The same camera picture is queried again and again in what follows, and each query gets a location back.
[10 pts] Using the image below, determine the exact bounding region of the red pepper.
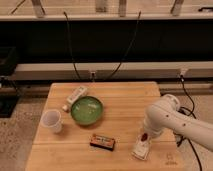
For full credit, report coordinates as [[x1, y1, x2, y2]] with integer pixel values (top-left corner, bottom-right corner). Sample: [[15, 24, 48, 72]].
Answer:
[[141, 133, 148, 141]]

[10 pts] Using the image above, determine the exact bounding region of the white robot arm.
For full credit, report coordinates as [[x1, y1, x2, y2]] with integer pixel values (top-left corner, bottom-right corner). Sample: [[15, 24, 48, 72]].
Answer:
[[143, 94, 213, 152]]

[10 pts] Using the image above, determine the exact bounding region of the green bowl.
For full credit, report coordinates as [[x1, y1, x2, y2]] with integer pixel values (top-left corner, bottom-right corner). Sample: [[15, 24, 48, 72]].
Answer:
[[70, 96, 103, 126]]

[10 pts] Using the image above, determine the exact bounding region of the orange black box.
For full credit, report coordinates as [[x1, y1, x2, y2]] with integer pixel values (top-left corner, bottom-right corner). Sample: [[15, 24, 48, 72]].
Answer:
[[90, 134, 115, 151]]

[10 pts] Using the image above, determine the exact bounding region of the white plastic cup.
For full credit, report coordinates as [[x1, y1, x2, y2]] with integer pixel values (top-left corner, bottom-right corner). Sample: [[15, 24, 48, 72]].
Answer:
[[41, 109, 62, 133]]

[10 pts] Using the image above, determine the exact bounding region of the black box at left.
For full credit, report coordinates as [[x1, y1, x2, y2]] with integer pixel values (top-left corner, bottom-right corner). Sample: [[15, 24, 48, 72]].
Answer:
[[0, 47, 19, 118]]

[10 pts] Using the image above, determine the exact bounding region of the left black hanging cable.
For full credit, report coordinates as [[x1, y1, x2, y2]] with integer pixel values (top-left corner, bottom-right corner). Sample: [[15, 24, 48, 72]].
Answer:
[[63, 11, 82, 81]]

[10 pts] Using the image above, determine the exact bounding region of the black hanging cable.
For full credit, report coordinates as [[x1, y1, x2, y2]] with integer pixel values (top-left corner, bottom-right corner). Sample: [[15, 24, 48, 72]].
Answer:
[[63, 11, 82, 81], [105, 10, 142, 81]]

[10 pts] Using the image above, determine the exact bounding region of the right black hanging cable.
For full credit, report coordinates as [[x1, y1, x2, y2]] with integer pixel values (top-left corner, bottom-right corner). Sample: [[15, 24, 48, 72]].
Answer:
[[105, 10, 142, 81]]

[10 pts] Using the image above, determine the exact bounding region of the black floor cable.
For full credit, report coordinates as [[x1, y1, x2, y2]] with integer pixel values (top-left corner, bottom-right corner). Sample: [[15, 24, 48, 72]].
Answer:
[[172, 74, 204, 171]]

